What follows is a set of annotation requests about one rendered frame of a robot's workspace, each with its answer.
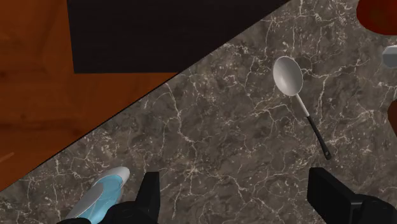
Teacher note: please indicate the dark red bowl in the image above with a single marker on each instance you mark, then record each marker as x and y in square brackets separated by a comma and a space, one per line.
[378, 15]

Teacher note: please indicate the grey faceted object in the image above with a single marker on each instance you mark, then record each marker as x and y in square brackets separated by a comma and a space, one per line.
[390, 56]

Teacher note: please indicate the light blue and grey bottle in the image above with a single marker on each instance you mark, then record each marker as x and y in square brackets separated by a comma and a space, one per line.
[99, 195]

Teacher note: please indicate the dark brown round object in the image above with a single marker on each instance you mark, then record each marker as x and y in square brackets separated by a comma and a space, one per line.
[393, 116]

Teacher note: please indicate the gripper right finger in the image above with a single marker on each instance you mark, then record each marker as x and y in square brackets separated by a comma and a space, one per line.
[338, 198]

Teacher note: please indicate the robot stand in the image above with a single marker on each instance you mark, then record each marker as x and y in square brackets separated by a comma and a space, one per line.
[161, 34]

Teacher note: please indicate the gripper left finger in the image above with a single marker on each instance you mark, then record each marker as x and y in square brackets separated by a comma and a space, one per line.
[145, 201]

